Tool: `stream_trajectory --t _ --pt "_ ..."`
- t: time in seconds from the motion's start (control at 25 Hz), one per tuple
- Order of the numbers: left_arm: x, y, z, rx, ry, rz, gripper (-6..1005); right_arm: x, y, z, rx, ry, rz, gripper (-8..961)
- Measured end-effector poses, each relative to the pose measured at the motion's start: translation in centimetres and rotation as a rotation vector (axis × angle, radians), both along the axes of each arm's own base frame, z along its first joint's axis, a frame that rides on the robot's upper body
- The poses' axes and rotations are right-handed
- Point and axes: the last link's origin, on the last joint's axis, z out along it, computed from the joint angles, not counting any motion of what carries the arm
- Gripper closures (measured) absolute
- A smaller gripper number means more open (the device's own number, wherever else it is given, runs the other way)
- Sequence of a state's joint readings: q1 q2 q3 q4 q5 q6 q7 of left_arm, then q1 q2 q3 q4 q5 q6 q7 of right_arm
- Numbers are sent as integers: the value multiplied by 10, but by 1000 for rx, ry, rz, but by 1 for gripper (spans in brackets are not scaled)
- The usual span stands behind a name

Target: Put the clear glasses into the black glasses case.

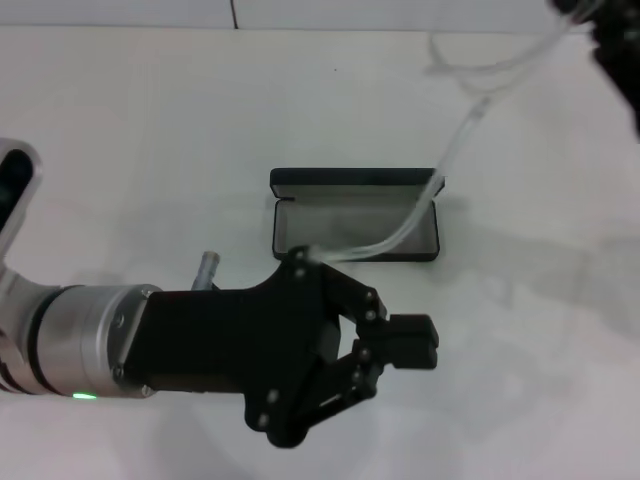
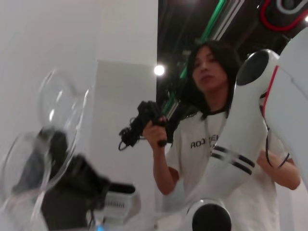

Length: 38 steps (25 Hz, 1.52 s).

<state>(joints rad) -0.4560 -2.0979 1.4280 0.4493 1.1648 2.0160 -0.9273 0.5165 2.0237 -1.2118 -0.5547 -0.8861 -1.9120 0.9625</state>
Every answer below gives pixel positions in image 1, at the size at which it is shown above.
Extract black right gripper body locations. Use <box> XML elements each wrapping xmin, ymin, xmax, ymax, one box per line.
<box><xmin>589</xmin><ymin>0</ymin><xmax>640</xmax><ymax>137</ymax></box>

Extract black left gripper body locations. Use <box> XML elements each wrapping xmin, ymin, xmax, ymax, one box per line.
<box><xmin>122</xmin><ymin>247</ymin><xmax>341</xmax><ymax>449</ymax></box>

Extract black glasses case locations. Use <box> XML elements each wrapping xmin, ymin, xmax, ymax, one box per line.
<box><xmin>268</xmin><ymin>167</ymin><xmax>449</xmax><ymax>264</ymax></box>

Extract clear plastic glasses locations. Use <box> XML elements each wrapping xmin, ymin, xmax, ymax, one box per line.
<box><xmin>307</xmin><ymin>17</ymin><xmax>590</xmax><ymax>266</ymax></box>

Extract silver cylindrical connector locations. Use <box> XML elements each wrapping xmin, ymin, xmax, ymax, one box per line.
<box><xmin>189</xmin><ymin>249</ymin><xmax>222</xmax><ymax>291</ymax></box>

